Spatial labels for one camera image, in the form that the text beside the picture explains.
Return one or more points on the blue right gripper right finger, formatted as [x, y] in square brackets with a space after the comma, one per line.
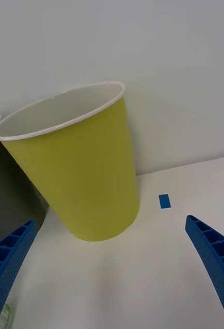
[217, 259]

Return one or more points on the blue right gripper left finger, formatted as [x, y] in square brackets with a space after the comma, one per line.
[9, 264]

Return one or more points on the green plastic bottle black cap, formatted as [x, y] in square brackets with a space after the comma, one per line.
[6, 317]

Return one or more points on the grey plastic waste bin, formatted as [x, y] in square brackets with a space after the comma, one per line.
[9, 192]

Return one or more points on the yellow-green plastic waste bin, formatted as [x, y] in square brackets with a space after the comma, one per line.
[86, 180]

